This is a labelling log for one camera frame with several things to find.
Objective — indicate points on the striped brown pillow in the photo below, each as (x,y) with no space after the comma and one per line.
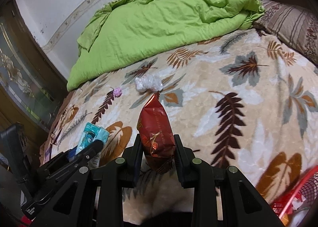
(290,25)

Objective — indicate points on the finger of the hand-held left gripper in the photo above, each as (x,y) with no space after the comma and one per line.
(90,151)
(57,162)

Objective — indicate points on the shiny red snack bag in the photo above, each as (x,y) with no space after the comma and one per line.
(155,130)

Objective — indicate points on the wooden cabinet with glass door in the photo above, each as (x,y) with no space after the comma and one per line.
(19,67)

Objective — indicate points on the leaf print blanket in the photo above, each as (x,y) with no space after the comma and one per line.
(236,107)

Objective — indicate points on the red mesh basket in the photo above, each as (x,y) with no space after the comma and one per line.
(308,187)

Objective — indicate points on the green quilt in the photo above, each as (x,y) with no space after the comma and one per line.
(149,25)

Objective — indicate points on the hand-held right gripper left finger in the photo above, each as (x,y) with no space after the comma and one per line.
(136,164)

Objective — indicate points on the teal tissue pack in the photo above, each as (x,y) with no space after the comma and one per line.
(93,133)

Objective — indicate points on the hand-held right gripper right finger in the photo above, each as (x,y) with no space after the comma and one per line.
(179,167)

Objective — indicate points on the small purple ball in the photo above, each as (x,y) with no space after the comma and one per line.
(117,92)

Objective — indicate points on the crumpled clear plastic wrap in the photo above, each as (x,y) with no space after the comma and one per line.
(149,82)

